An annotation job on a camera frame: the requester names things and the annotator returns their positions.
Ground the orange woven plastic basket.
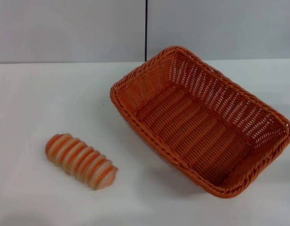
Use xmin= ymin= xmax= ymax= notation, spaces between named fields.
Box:
xmin=109 ymin=45 xmax=290 ymax=199

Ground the orange white striped bread loaf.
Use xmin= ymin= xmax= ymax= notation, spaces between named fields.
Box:
xmin=45 ymin=133 xmax=118 ymax=191

